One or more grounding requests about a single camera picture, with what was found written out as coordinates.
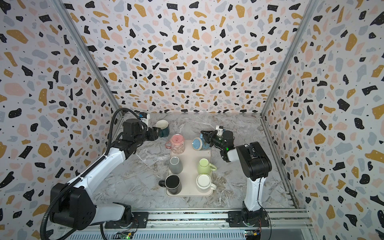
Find dark green mug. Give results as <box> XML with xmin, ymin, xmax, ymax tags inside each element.
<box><xmin>156</xmin><ymin>120</ymin><xmax>170</xmax><ymax>138</ymax></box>

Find light blue yellow-inside mug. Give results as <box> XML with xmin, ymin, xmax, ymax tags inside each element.
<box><xmin>192</xmin><ymin>134</ymin><xmax>210</xmax><ymax>151</ymax></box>

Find pink glass mug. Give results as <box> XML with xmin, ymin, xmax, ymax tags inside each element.
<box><xmin>165</xmin><ymin>134</ymin><xmax>185</xmax><ymax>154</ymax></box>

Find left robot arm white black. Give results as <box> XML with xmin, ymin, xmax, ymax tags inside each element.
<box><xmin>44</xmin><ymin>119</ymin><xmax>160</xmax><ymax>230</ymax></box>

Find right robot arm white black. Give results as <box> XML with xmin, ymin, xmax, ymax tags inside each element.
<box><xmin>201</xmin><ymin>128</ymin><xmax>272</xmax><ymax>227</ymax></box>

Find light green mug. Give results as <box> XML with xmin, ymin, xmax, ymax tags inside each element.
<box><xmin>198</xmin><ymin>159</ymin><xmax>217</xmax><ymax>175</ymax></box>

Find white cream mug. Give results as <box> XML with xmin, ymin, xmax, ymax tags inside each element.
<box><xmin>196</xmin><ymin>174</ymin><xmax>217</xmax><ymax>193</ymax></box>

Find black mug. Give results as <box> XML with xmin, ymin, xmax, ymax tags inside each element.
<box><xmin>158</xmin><ymin>174</ymin><xmax>182</xmax><ymax>195</ymax></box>

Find beige rectangular tray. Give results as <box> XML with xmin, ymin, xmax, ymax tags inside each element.
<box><xmin>165</xmin><ymin>140</ymin><xmax>214</xmax><ymax>197</ymax></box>

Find circuit board right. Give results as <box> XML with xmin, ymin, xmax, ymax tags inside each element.
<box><xmin>245</xmin><ymin>229</ymin><xmax>262</xmax><ymax>240</ymax></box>

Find green circuit board left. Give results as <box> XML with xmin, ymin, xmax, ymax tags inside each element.
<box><xmin>113</xmin><ymin>232</ymin><xmax>135</xmax><ymax>240</ymax></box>

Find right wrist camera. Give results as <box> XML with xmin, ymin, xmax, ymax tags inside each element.
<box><xmin>216</xmin><ymin>126</ymin><xmax>225</xmax><ymax>136</ymax></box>

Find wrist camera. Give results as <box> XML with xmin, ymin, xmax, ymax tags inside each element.
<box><xmin>139</xmin><ymin>112</ymin><xmax>150</xmax><ymax>126</ymax></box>
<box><xmin>216</xmin><ymin>126</ymin><xmax>225</xmax><ymax>136</ymax></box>

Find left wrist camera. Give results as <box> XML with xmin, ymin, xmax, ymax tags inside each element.
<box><xmin>139</xmin><ymin>112</ymin><xmax>150</xmax><ymax>126</ymax></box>

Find grey handleless cup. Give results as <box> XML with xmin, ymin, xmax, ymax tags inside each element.
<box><xmin>169</xmin><ymin>157</ymin><xmax>183</xmax><ymax>175</ymax></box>

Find black corrugated cable conduit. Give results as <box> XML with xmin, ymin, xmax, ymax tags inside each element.
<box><xmin>39</xmin><ymin>107</ymin><xmax>142</xmax><ymax>240</ymax></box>

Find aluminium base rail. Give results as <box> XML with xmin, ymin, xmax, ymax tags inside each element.
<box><xmin>58</xmin><ymin>209</ymin><xmax>314</xmax><ymax>240</ymax></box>

